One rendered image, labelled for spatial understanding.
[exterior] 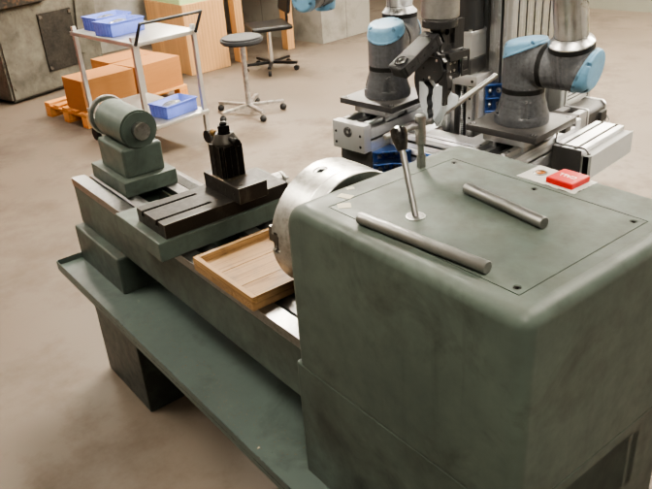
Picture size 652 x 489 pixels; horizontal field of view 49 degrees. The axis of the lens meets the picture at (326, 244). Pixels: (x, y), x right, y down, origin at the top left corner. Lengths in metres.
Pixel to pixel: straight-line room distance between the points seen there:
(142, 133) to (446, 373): 1.62
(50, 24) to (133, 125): 5.40
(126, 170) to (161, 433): 0.99
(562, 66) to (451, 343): 1.00
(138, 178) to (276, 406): 1.00
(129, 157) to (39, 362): 1.20
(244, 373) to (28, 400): 1.29
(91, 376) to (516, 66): 2.13
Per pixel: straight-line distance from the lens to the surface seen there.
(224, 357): 2.22
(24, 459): 2.94
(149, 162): 2.62
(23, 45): 7.74
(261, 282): 1.88
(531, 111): 2.07
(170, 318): 2.46
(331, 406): 1.58
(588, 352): 1.23
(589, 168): 2.16
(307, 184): 1.59
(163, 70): 6.89
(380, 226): 1.25
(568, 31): 1.95
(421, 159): 1.53
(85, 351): 3.40
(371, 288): 1.28
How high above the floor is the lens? 1.82
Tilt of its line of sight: 27 degrees down
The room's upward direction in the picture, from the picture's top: 4 degrees counter-clockwise
